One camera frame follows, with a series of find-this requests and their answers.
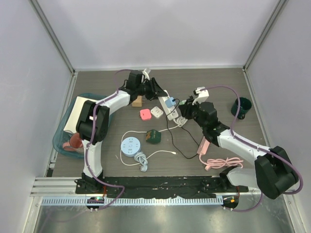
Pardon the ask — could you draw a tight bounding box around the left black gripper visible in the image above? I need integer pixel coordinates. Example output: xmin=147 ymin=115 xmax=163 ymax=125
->
xmin=137 ymin=78 xmax=168 ymax=101

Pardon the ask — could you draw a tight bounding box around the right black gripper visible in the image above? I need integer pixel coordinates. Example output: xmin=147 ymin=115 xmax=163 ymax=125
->
xmin=180 ymin=97 xmax=207 ymax=130

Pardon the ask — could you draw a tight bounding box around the blue plug adapter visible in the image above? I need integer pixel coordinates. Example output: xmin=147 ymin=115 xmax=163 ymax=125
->
xmin=165 ymin=97 xmax=176 ymax=108

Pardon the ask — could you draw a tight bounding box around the white square plug adapter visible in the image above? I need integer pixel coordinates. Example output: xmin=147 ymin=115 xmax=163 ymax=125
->
xmin=150 ymin=106 xmax=164 ymax=118

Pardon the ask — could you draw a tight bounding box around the white power strip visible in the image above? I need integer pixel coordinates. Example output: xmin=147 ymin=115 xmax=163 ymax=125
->
xmin=158 ymin=90 xmax=179 ymax=120

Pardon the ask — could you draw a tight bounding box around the pink square plug adapter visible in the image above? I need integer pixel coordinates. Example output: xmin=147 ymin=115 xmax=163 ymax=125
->
xmin=139 ymin=109 xmax=152 ymax=121

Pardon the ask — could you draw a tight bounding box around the pink power strip with cable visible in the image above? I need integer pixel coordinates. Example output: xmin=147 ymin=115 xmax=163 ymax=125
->
xmin=197 ymin=137 xmax=244 ymax=171

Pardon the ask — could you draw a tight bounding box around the dark green cube socket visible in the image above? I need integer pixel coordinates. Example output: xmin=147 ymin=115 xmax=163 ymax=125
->
xmin=145 ymin=129 xmax=161 ymax=144

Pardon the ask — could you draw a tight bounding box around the round blue power socket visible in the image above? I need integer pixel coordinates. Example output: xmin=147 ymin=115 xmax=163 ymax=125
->
xmin=121 ymin=137 xmax=148 ymax=172

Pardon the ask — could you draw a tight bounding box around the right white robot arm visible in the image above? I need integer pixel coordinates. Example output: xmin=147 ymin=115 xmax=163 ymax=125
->
xmin=178 ymin=98 xmax=300 ymax=200

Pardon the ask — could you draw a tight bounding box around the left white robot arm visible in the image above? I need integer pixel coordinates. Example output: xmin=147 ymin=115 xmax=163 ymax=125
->
xmin=76 ymin=68 xmax=168 ymax=194

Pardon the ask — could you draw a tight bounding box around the dark green mug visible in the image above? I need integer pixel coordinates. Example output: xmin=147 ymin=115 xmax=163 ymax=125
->
xmin=231 ymin=97 xmax=252 ymax=120

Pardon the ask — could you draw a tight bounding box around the teal plastic bin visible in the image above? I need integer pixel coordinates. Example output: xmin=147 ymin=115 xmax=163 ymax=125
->
xmin=52 ymin=93 xmax=107 ymax=159

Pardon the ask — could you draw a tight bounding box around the thin black cable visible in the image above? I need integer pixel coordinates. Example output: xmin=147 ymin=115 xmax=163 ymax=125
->
xmin=165 ymin=98 xmax=204 ymax=160

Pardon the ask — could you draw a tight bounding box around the thin white usb cable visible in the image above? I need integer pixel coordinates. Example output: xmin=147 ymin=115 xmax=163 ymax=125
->
xmin=120 ymin=121 xmax=189 ymax=167

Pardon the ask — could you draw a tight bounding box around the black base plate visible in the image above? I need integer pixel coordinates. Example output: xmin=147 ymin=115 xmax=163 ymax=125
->
xmin=74 ymin=176 xmax=249 ymax=199

